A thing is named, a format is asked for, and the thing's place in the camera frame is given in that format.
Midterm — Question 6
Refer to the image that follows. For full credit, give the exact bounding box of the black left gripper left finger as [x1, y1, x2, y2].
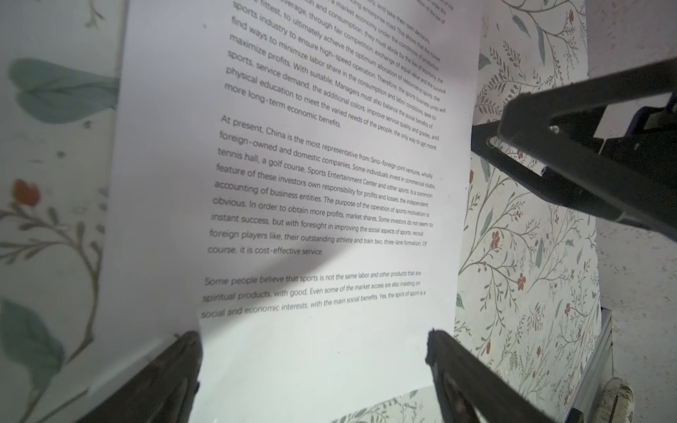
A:
[80, 331, 203, 423]

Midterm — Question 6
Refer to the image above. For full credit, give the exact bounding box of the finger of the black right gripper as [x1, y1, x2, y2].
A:
[497, 59, 676, 240]
[471, 122, 648, 229]

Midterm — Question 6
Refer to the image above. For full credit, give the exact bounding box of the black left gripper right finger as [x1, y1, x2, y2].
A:
[426, 330, 551, 422]

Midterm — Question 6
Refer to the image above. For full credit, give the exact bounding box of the white printed paper sheet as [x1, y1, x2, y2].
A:
[95, 1, 482, 422]

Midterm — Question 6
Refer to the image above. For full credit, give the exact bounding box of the patterned cloth pouch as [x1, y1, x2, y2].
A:
[593, 377, 635, 423]

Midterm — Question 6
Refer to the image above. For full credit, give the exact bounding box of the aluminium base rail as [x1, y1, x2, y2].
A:
[565, 308, 614, 423]

